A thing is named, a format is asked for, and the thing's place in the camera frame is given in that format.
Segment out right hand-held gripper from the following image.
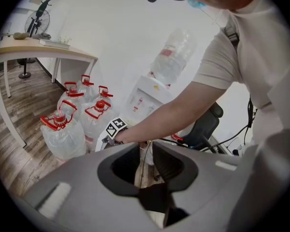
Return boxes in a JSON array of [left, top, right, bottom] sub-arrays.
[[95, 116, 129, 152]]

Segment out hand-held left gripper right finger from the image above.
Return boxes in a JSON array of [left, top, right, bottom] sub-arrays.
[[151, 141, 199, 193]]

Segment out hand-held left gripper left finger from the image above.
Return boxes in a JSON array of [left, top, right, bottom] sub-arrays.
[[97, 144, 141, 198]]

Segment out white water dispenser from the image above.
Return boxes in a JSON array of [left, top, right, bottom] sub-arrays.
[[122, 74, 174, 131]]

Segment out person's right forearm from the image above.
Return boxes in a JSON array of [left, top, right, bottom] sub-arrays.
[[115, 80, 234, 145]]

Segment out group of clear water jugs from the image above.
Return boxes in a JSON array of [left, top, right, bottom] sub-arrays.
[[40, 74, 118, 160]]

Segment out large clear dispenser water bottle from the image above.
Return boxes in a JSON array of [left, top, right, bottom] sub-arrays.
[[148, 27, 198, 85]]

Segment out black office chair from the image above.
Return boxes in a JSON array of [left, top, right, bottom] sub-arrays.
[[180, 101, 225, 152]]

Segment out small white flowers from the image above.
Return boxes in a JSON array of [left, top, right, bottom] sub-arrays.
[[57, 36, 73, 45]]

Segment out white book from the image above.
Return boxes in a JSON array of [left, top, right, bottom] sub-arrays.
[[39, 38, 71, 50]]

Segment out light wooden table white legs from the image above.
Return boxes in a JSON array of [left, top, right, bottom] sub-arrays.
[[0, 37, 99, 149]]

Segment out grey cloth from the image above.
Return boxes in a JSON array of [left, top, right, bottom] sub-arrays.
[[31, 32, 52, 41]]

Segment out black standing fan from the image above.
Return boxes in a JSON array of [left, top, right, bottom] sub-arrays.
[[17, 8, 51, 80]]

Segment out olive grey cap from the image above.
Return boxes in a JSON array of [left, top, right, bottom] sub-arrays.
[[13, 32, 30, 41]]

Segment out blue face mask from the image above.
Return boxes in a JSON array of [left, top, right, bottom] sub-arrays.
[[187, 0, 208, 10]]

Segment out single clear jug red handle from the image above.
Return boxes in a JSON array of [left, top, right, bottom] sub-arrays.
[[170, 133, 185, 144]]

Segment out black cable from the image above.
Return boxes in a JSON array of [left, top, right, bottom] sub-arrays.
[[159, 96, 258, 155]]

